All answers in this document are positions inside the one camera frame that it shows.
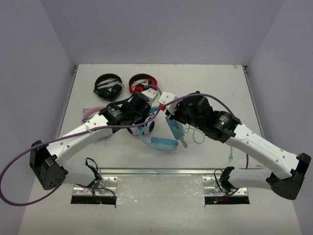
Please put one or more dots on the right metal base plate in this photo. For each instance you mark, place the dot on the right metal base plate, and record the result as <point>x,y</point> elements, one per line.
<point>211,189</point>

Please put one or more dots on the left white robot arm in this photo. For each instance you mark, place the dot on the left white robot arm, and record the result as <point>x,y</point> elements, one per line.
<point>49,160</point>

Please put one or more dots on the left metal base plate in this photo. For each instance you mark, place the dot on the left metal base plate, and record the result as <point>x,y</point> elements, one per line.
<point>107,185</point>

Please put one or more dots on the metal base plate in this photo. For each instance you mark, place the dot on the metal base plate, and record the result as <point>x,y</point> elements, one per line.
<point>211,189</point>
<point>107,185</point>

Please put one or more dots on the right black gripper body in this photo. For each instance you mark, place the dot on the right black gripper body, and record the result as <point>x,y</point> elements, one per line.
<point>181,115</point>

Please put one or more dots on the white black headphones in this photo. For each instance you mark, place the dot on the white black headphones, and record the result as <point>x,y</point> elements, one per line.
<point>146,128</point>

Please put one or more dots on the light blue headphones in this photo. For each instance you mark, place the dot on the light blue headphones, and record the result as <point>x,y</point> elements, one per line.
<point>163,144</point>

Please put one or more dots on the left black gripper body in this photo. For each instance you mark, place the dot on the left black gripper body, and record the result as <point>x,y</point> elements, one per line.
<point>143,110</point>

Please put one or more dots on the metal table rail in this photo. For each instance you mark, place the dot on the metal table rail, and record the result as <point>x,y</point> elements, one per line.
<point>156,171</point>

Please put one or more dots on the red headphones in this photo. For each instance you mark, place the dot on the red headphones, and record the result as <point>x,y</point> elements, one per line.
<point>138,82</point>

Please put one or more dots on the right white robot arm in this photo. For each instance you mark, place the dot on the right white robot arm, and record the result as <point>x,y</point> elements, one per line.
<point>283,172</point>

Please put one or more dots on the pink cat ear headphones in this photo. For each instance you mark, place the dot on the pink cat ear headphones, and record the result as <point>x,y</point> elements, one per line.
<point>89,113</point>

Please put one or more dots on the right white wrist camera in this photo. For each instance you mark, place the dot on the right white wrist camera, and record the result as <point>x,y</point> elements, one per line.
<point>168,102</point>

